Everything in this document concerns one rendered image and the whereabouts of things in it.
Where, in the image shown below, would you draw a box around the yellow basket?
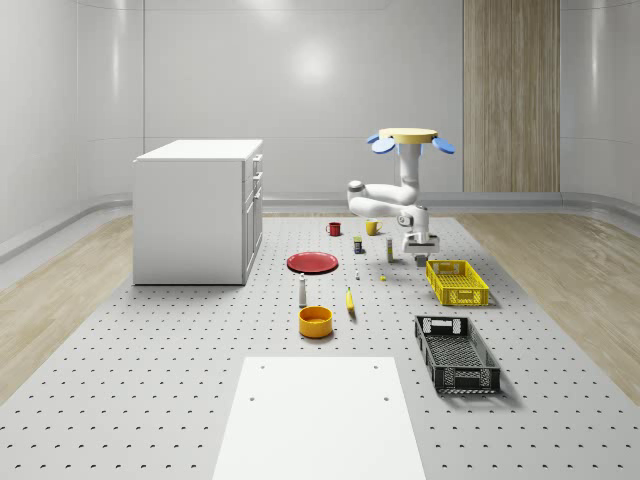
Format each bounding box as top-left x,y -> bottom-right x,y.
425,258 -> 491,307

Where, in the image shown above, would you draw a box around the dark grey basket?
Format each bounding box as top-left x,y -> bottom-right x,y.
413,314 -> 503,397

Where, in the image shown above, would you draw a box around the white board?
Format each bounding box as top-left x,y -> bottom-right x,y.
212,355 -> 428,480

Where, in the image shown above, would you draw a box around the white cabinet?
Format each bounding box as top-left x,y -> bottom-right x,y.
132,138 -> 265,287

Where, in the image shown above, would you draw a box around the yellow bowl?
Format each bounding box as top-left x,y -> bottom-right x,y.
298,305 -> 335,339

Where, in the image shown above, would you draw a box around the red plate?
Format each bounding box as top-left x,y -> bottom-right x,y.
286,251 -> 341,276

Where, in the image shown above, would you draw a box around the drone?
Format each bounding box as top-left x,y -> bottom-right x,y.
367,127 -> 457,156

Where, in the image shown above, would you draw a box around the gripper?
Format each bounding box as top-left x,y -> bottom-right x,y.
402,231 -> 442,269

